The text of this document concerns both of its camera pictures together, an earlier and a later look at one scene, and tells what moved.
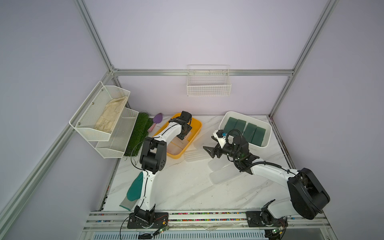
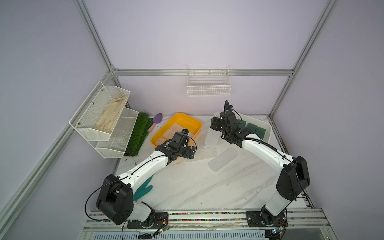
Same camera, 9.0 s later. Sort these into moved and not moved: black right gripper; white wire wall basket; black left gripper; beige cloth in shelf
Moved: black left gripper; black right gripper
Not moved: beige cloth in shelf; white wire wall basket
